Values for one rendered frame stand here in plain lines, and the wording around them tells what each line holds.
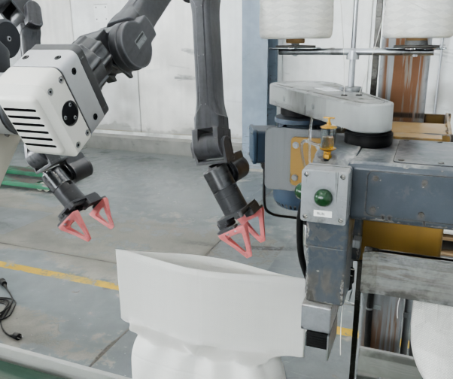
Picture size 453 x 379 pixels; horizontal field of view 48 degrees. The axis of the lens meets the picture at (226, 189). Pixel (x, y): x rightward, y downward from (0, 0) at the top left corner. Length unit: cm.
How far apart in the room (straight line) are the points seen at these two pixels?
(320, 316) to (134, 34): 59
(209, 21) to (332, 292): 62
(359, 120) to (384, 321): 73
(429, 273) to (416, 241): 14
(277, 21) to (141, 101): 598
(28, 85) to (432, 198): 62
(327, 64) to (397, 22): 501
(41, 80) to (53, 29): 709
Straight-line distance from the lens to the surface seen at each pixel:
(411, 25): 110
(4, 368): 211
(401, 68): 133
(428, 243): 120
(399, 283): 110
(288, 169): 130
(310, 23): 113
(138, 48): 87
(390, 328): 154
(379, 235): 120
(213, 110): 108
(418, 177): 86
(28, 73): 74
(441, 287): 110
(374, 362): 146
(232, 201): 109
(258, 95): 587
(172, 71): 678
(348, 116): 98
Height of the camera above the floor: 154
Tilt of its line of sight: 17 degrees down
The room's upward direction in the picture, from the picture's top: 1 degrees counter-clockwise
